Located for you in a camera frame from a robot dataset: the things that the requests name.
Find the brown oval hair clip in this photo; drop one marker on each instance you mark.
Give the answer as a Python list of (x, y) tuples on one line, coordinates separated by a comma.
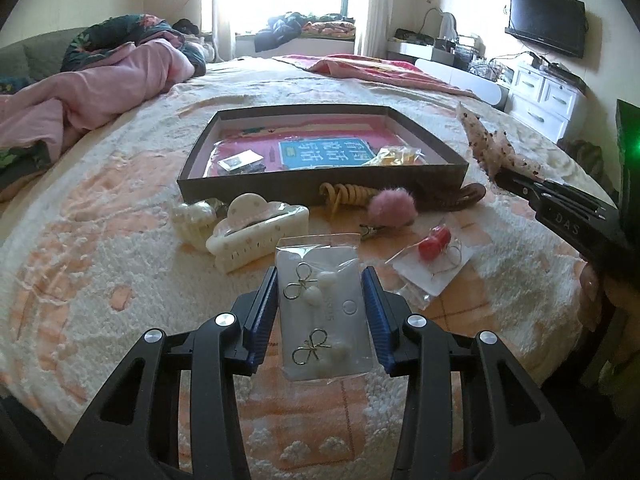
[(465, 194)]

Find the brown cardboard box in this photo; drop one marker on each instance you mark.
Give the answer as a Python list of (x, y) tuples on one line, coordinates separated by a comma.
[(250, 192)]

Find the dark floral quilt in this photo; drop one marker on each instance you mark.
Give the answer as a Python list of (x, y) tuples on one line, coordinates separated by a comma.
[(115, 30)]

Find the pink red patterned blanket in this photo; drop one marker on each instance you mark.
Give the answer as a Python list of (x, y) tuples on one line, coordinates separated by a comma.
[(380, 71)]

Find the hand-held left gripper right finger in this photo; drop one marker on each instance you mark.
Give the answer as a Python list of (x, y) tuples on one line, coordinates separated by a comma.
[(377, 320)]

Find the white sheer curtain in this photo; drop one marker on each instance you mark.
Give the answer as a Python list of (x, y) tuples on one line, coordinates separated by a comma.
[(220, 10), (372, 10)]

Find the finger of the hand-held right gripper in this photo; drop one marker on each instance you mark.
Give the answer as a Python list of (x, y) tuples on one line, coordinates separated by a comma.
[(525, 191)]

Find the white claw hair clip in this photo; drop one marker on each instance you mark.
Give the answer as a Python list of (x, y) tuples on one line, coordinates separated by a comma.
[(250, 212)]

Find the bow pearl earring card packet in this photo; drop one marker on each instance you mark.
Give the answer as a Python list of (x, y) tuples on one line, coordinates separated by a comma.
[(340, 315)]

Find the green sofa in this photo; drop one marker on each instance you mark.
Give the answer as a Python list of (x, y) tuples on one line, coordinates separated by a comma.
[(35, 52)]

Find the white desk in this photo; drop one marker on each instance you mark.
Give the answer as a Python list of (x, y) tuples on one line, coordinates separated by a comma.
[(450, 67)]

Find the person's right hand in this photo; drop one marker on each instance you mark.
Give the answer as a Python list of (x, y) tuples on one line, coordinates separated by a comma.
[(590, 280)]

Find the floral cushion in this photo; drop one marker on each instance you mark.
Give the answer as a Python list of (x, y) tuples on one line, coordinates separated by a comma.
[(330, 26)]

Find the black flat television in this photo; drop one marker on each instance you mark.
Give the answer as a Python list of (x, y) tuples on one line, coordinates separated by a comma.
[(545, 20)]

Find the red bead earring card packet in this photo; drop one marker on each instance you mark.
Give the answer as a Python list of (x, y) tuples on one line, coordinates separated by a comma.
[(434, 250)]

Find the pearl hair clip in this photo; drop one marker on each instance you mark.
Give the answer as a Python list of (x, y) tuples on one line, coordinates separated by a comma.
[(192, 217)]

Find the polka dot lace hair bow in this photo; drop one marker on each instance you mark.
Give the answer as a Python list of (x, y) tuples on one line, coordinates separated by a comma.
[(492, 150)]

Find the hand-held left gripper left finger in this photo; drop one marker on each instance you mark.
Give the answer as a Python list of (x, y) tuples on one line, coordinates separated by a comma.
[(262, 320)]

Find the pink pom-pom hair clip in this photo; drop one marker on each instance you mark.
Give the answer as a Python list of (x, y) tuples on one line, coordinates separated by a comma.
[(390, 207)]

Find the white drawer cabinet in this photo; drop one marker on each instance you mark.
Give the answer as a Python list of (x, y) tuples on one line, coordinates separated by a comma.
[(545, 95)]

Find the black set-top device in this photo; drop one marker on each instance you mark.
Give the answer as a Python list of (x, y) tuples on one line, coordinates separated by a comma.
[(565, 74)]

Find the small dark bag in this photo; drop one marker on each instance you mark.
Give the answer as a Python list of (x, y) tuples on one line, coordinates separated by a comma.
[(186, 26)]

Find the dark jacket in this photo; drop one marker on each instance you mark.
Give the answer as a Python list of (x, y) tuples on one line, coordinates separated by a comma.
[(277, 32)]

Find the yellow item in clear bag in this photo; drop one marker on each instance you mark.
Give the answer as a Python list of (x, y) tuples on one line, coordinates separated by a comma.
[(397, 156)]

